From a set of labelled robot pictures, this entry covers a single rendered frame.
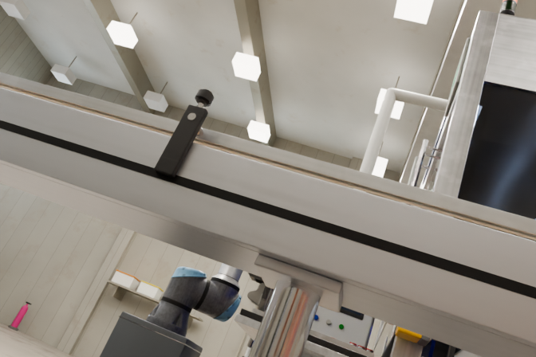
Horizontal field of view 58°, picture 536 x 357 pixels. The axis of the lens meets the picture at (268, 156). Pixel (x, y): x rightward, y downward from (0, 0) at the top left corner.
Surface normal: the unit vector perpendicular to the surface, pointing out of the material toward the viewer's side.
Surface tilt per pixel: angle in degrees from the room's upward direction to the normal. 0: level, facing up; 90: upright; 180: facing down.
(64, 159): 90
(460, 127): 90
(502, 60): 90
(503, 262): 90
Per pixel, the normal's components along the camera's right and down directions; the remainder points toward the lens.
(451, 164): -0.13, -0.49
